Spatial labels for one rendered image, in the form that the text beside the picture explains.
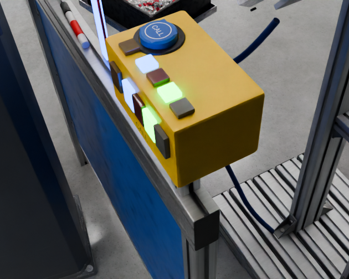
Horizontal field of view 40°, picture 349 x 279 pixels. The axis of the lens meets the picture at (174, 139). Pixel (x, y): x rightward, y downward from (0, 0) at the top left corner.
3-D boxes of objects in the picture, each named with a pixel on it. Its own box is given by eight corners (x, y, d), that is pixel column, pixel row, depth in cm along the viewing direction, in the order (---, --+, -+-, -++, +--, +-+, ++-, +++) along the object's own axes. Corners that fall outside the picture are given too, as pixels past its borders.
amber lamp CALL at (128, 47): (141, 51, 49) (140, 46, 49) (125, 57, 49) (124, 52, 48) (133, 41, 50) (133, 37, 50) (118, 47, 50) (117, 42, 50)
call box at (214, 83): (258, 160, 53) (267, 89, 44) (177, 199, 50) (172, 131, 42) (186, 76, 62) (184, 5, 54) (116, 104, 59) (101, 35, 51)
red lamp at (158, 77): (170, 82, 46) (170, 77, 46) (154, 88, 46) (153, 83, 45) (162, 71, 47) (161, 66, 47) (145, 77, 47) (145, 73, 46)
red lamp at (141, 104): (148, 125, 49) (145, 105, 46) (143, 128, 48) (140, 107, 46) (139, 112, 50) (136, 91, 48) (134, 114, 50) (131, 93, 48)
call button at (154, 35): (184, 46, 50) (184, 32, 49) (150, 59, 49) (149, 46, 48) (167, 26, 53) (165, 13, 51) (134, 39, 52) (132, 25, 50)
